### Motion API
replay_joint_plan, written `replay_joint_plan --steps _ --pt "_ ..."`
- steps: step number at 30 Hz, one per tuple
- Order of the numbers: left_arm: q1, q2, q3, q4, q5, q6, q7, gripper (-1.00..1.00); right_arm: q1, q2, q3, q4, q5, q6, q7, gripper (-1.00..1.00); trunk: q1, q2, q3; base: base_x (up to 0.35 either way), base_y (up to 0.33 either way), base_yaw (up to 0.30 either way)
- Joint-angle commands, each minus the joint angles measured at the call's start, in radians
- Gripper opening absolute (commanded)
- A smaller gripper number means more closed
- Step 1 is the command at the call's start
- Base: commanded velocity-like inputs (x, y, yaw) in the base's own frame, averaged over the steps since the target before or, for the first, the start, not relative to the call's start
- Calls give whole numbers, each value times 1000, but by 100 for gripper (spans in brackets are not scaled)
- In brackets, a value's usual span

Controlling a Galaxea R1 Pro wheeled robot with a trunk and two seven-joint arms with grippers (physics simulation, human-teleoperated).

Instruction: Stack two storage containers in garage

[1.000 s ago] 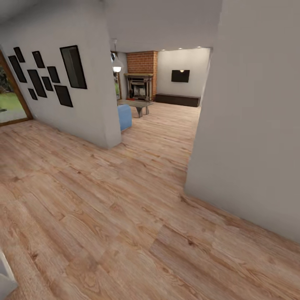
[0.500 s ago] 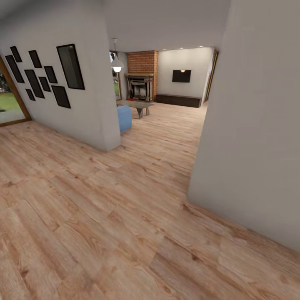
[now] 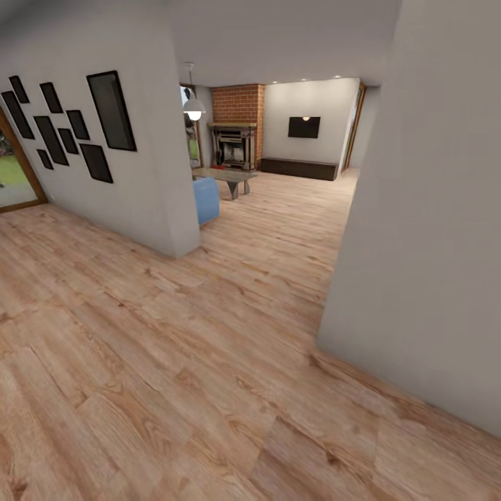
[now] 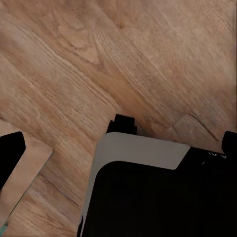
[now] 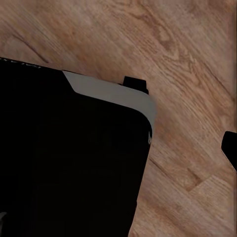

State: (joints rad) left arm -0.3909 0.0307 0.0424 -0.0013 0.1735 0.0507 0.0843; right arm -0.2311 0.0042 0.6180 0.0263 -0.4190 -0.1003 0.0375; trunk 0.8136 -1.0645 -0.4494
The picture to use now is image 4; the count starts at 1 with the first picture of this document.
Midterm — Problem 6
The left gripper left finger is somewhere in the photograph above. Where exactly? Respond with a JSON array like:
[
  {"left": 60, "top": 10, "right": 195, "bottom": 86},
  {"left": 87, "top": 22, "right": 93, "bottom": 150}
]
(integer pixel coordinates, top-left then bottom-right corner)
[{"left": 0, "top": 131, "right": 26, "bottom": 190}]

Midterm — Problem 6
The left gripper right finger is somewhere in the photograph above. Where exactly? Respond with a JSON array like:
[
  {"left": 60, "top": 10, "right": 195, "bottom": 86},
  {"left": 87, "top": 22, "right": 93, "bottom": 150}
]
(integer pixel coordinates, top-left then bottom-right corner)
[{"left": 221, "top": 131, "right": 237, "bottom": 171}]

